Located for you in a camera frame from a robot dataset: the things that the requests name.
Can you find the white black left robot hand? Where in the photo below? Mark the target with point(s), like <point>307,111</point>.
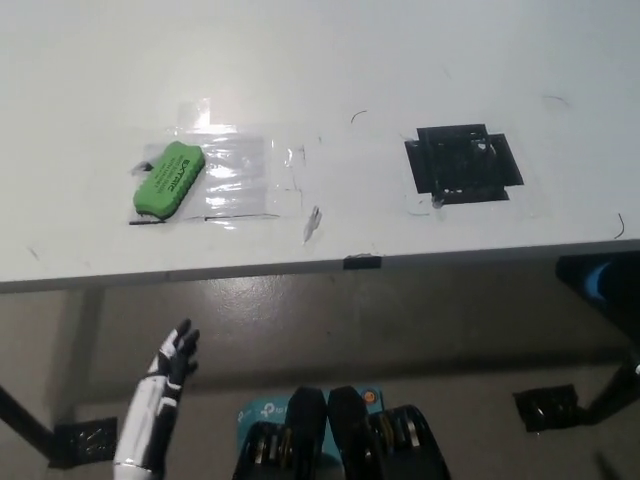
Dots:
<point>150,415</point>

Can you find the green whiteboard eraser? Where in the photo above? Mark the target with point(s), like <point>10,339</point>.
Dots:
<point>167,182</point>

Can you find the black teal robot body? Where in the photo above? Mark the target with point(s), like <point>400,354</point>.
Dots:
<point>345,440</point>

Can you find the black table leg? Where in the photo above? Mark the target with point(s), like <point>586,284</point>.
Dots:
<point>612,395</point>
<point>25,417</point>

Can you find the black table foot plate left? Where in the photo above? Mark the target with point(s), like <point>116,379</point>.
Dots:
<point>82,445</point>

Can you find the black table foot plate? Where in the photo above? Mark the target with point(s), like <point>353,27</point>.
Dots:
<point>82,445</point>
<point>545,407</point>

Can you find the black and blue object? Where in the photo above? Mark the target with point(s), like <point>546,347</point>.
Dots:
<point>595,282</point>

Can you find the black table foot plate right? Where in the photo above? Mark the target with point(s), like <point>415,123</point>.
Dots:
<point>545,407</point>

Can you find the small clear tape scrap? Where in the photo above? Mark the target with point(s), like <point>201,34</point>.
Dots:
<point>312,225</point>

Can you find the clear tape patch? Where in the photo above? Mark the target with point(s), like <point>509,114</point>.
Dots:
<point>240,170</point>

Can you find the small black tape strip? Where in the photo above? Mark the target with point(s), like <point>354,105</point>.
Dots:
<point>363,263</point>

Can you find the black tape square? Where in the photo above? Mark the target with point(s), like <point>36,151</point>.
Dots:
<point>460,165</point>

